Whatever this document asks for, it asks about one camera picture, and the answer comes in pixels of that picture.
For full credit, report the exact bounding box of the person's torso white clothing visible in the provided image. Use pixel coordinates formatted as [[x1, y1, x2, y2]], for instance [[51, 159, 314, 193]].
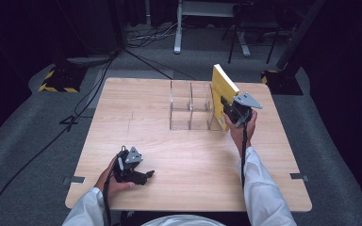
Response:
[[140, 214, 226, 226]]

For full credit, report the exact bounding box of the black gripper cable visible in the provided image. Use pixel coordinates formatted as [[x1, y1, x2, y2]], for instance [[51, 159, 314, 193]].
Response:
[[240, 121, 249, 190], [102, 173, 113, 226]]

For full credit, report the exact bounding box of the clear acrylic divided organizer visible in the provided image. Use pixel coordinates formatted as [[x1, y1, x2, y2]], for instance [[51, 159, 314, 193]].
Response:
[[169, 79, 225, 132]]

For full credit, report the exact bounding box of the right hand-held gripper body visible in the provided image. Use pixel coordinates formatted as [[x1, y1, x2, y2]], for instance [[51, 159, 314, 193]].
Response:
[[222, 92, 264, 128]]

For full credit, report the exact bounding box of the person's left hand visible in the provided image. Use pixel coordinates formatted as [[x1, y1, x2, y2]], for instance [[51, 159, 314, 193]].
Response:
[[94, 156, 137, 201]]

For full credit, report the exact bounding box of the person's right hand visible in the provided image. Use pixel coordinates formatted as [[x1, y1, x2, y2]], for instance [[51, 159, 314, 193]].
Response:
[[224, 109, 259, 152]]

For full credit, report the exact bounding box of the yellow black striped stand base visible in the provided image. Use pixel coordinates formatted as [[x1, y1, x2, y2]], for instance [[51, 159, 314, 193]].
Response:
[[261, 69, 304, 96], [38, 64, 89, 94]]

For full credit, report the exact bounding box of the grey slanted metal pole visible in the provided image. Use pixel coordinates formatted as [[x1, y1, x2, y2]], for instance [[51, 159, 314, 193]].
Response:
[[275, 0, 327, 71]]

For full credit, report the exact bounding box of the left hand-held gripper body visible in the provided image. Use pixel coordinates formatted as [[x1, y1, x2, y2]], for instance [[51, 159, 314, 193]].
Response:
[[112, 145, 144, 184]]

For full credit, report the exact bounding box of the thin black floor cable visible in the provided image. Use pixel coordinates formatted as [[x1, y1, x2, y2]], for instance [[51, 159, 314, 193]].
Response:
[[122, 46, 199, 81]]

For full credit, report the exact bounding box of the white desk frame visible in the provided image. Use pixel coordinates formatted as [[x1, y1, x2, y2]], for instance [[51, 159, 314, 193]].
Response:
[[173, 0, 253, 58]]

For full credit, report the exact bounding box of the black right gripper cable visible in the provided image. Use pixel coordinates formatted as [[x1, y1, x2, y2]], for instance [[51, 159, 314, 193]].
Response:
[[240, 121, 249, 190]]

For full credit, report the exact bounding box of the long black floor cable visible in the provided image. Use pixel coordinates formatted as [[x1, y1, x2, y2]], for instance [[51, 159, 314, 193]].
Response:
[[0, 51, 118, 226]]

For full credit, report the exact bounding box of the bundle of floor cables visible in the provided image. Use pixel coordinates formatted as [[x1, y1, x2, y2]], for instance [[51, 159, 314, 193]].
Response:
[[125, 21, 183, 49]]

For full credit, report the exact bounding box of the black folding stand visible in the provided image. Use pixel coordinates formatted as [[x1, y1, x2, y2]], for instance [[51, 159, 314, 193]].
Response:
[[221, 2, 281, 65]]

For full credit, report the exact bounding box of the yellow book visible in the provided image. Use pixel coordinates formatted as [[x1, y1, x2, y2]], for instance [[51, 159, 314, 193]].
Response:
[[210, 63, 240, 132]]

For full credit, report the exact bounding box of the black tape strip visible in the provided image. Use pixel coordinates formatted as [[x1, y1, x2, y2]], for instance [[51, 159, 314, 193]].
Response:
[[61, 175, 86, 186], [289, 172, 309, 183]]

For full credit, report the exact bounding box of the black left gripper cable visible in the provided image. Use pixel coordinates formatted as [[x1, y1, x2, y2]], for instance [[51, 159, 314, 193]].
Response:
[[102, 173, 113, 226]]

